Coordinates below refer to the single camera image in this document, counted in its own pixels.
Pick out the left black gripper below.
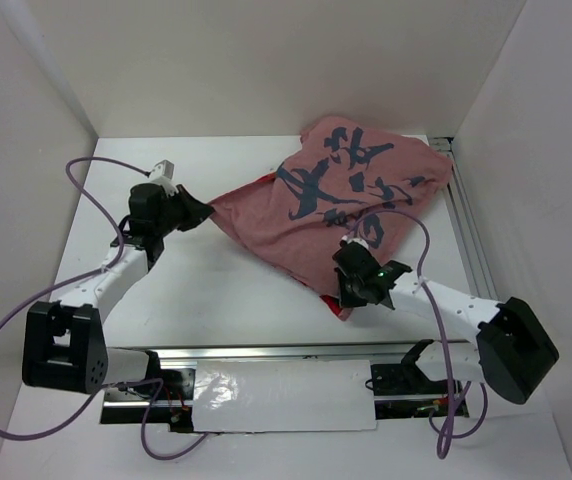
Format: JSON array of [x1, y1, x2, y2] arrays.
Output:
[[153, 183, 212, 236]]

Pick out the red printed pillowcase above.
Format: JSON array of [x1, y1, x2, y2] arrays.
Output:
[[210, 116, 453, 320]]

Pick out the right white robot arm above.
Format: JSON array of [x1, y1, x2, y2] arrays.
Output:
[[333, 241, 559, 405]]

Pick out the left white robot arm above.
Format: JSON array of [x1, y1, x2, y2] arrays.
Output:
[[22, 183, 214, 399]]

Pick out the white cover plate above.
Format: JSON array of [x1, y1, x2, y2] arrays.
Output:
[[192, 360, 377, 433]]

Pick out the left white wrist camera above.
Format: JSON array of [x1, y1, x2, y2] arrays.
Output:
[[148, 160, 178, 196]]

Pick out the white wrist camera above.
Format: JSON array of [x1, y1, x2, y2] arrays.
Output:
[[148, 160, 178, 196], [340, 235, 369, 251]]

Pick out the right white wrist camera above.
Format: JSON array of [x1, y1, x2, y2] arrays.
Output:
[[340, 235, 369, 251]]

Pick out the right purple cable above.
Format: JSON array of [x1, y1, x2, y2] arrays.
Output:
[[340, 209, 490, 459]]

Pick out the purple cable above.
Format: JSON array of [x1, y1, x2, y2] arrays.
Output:
[[0, 156, 212, 459], [340, 209, 490, 459]]

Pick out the aluminium front rail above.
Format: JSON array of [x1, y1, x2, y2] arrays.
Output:
[[105, 341, 432, 362]]

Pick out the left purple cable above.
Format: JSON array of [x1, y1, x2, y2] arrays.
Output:
[[0, 156, 212, 459]]

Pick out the aluminium side rail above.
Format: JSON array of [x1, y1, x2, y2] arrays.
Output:
[[428, 135, 497, 301]]

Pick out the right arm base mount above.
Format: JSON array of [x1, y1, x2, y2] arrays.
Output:
[[364, 340, 448, 420]]

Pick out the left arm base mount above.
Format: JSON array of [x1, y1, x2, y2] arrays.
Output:
[[99, 351, 196, 434]]

